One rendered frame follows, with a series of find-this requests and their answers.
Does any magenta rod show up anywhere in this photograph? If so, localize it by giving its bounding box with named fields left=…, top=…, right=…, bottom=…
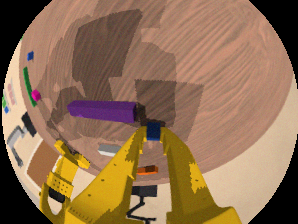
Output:
left=31, top=89, right=41, bottom=102

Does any green rod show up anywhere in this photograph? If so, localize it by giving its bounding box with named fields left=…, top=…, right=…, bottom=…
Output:
left=23, top=67, right=37, bottom=107

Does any small blue cube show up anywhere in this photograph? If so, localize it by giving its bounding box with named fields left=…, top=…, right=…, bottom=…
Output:
left=146, top=122, right=161, bottom=141
left=27, top=51, right=34, bottom=61

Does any orange rod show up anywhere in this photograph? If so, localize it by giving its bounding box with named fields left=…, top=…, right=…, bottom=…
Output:
left=137, top=166, right=158, bottom=175

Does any purple rod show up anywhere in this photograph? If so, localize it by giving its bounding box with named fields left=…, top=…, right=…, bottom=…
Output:
left=66, top=100, right=137, bottom=123

